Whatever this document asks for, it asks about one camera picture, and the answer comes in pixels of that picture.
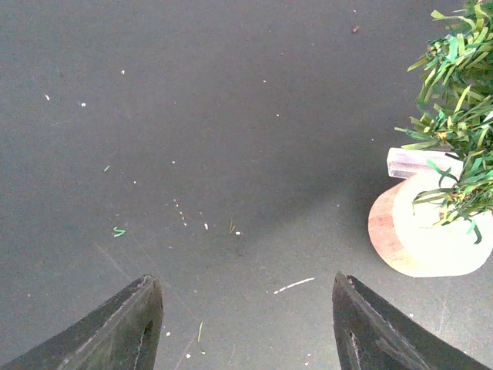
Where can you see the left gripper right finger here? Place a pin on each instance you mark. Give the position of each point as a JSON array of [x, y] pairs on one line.
[[371, 333]]

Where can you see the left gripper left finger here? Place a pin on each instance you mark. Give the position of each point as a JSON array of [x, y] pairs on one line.
[[121, 333]]

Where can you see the small green christmas tree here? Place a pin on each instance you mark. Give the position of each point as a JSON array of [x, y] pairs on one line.
[[435, 224]]

